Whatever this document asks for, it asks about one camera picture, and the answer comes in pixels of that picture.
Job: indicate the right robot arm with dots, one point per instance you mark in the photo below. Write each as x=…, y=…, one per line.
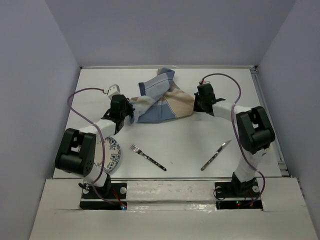
x=254, y=134

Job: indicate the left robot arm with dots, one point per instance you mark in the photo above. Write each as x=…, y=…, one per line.
x=76, y=153

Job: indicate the blue floral ceramic plate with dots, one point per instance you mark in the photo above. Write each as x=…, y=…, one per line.
x=112, y=155

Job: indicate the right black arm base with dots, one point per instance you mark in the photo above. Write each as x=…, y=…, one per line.
x=227, y=198

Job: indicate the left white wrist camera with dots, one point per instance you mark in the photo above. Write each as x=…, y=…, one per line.
x=113, y=90

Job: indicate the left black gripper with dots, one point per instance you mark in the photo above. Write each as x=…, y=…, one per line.
x=129, y=109

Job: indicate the blue beige plaid cloth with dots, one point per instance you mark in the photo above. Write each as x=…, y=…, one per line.
x=160, y=100

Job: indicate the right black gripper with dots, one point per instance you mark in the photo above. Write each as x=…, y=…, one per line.
x=196, y=108

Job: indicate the silver fork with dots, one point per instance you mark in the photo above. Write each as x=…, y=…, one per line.
x=140, y=152

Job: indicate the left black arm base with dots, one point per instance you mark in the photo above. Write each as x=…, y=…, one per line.
x=114, y=199

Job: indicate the silver table knife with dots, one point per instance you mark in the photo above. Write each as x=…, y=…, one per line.
x=217, y=152

